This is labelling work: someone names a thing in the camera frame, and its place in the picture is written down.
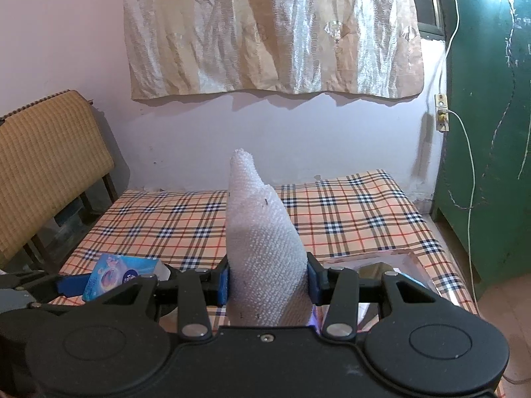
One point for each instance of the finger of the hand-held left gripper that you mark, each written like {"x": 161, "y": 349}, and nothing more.
{"x": 170, "y": 271}
{"x": 70, "y": 286}

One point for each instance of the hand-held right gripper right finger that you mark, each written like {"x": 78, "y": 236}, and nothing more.
{"x": 315, "y": 282}

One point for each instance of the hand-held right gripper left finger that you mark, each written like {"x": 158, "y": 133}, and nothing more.
{"x": 223, "y": 282}

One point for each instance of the blue white tissue pack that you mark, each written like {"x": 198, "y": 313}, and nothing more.
{"x": 108, "y": 275}

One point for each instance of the white knobbly sock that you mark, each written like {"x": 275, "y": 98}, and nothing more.
{"x": 261, "y": 248}

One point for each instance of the plaid mattress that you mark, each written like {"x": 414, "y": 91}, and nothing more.
{"x": 352, "y": 215}

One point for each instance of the clear plastic container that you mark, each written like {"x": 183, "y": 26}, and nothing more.
{"x": 398, "y": 263}

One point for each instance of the woven backed wooden chair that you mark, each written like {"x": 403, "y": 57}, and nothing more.
{"x": 45, "y": 157}

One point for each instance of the green door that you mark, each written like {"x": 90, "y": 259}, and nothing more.
{"x": 489, "y": 132}

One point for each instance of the shiny beige curtain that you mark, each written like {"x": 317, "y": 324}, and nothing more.
{"x": 249, "y": 29}

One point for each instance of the wall socket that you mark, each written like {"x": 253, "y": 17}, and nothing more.
{"x": 441, "y": 112}

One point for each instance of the dark window frame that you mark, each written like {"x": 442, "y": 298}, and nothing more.
{"x": 427, "y": 8}

